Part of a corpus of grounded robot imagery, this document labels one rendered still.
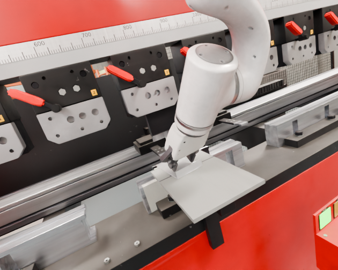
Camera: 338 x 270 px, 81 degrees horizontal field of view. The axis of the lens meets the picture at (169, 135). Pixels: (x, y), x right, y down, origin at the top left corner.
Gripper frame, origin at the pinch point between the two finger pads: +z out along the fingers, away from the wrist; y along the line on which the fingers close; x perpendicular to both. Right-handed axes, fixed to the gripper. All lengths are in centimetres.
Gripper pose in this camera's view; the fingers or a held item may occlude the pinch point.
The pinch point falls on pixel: (181, 159)
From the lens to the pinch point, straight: 55.7
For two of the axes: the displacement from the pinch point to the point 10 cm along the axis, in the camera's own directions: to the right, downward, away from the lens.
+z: -1.1, 6.3, 7.7
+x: 5.4, 6.9, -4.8
